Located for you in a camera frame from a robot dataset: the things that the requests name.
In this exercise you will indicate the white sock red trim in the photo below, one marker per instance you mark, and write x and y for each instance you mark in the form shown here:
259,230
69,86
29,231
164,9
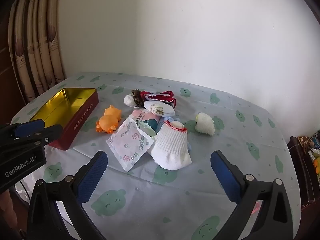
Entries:
171,147

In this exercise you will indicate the person's left forearm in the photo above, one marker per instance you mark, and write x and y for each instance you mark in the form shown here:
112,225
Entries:
3,210

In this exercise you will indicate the white floral print packet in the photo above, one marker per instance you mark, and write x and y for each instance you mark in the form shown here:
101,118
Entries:
127,147

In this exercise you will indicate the small orange rubber toy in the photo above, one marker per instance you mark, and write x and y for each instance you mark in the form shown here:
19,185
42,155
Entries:
113,111

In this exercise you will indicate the dark wooden cabinet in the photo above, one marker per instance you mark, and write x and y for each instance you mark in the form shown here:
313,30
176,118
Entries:
301,180

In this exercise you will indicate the red tin box gold inside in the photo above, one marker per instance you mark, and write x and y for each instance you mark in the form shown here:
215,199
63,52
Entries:
75,120

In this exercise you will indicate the cloud print tablecloth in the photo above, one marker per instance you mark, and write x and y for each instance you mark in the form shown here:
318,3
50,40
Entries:
200,180

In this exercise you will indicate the pink teal wet wipes pack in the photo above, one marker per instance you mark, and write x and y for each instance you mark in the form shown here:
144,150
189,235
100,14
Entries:
147,122

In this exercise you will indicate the white fluffy sock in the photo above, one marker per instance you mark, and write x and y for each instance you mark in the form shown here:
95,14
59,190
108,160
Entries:
205,124

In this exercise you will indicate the large orange rubber toy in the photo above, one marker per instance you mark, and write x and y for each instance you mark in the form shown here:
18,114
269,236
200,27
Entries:
107,124

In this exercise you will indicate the small white sock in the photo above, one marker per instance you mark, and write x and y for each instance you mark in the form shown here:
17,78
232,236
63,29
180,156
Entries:
129,101

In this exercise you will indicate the brown patterned cloth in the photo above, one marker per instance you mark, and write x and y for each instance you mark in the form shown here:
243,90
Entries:
136,97

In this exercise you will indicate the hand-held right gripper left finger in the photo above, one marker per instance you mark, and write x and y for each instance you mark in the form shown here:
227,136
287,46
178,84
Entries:
91,177

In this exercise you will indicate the beige patterned curtain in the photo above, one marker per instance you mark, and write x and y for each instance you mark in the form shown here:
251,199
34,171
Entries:
37,42

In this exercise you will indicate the red satin cloth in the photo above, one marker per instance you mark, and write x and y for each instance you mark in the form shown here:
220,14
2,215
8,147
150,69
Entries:
163,96

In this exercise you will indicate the colourful clutter pile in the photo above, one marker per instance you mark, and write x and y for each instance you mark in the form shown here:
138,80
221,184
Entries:
312,152

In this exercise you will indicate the light blue terry towel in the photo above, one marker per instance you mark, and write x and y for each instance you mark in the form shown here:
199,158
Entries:
188,148

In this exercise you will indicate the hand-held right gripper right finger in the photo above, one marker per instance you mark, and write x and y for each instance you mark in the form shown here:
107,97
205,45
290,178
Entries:
226,177

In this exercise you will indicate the white towel gold print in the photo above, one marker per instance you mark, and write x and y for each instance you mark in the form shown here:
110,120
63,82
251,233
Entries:
158,108

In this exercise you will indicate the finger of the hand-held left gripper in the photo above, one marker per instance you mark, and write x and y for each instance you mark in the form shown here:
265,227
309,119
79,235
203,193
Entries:
46,135
28,127

